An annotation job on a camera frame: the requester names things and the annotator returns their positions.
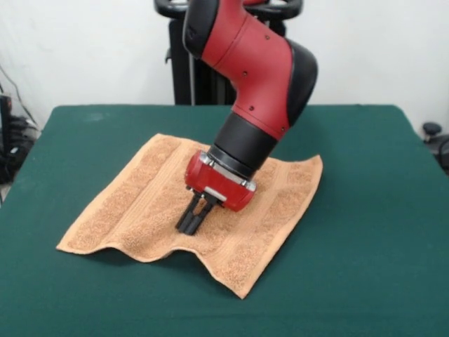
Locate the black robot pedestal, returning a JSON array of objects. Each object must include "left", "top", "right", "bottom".
[{"left": 153, "top": 0, "right": 303, "bottom": 106}]

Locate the black office chair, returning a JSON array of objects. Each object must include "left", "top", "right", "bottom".
[{"left": 422, "top": 121, "right": 449, "bottom": 177}]

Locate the grey cable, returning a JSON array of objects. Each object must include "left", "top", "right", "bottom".
[{"left": 0, "top": 64, "right": 40, "bottom": 128}]

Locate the black electronics box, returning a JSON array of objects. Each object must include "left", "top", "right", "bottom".
[{"left": 0, "top": 93, "right": 40, "bottom": 185}]

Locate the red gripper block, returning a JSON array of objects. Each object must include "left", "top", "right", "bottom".
[{"left": 176, "top": 151, "right": 257, "bottom": 237}]

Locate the tan terry towel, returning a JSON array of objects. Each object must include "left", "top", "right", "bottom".
[{"left": 55, "top": 132, "right": 324, "bottom": 300}]

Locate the dark green table cloth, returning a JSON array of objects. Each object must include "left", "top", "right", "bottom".
[{"left": 0, "top": 103, "right": 449, "bottom": 337}]

